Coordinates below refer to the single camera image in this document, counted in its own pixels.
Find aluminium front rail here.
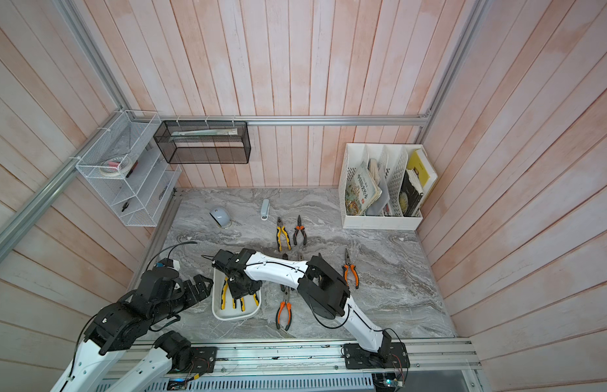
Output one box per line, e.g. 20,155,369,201
72,336,483,392

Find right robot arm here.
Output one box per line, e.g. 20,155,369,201
212,248,392,361

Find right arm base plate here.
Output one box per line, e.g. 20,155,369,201
342,341,411,370

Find illustrated history book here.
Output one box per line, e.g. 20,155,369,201
345,163,382,216

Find yellow black combination pliers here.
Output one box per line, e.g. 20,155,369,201
277,217,292,252

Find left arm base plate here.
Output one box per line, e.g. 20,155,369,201
170,346,218,375

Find black mesh wall basket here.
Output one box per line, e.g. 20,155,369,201
154,120,251,164

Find orange black small pliers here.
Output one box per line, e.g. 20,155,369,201
293,215,308,246

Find orange long nose pliers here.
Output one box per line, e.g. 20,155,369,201
275,290,292,331

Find white file organizer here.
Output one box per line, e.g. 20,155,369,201
338,143,433,230

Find light blue round clock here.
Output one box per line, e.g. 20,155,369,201
210,207,232,229

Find white plastic storage box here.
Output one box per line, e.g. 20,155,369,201
211,266,263,322

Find white wire wall shelf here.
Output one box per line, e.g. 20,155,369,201
76,110,181,227

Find yellow pliers in box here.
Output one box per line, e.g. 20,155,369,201
220,277,228,310

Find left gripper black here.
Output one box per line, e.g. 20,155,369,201
151,273,215,325

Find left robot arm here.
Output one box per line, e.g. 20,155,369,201
53,266,216,391

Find tape roll on shelf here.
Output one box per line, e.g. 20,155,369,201
99,156,135,178

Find black book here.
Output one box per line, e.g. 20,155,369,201
398,169,424,217

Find yellow book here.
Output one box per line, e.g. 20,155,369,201
406,149,438,194

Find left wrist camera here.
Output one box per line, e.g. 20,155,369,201
155,258,181,271

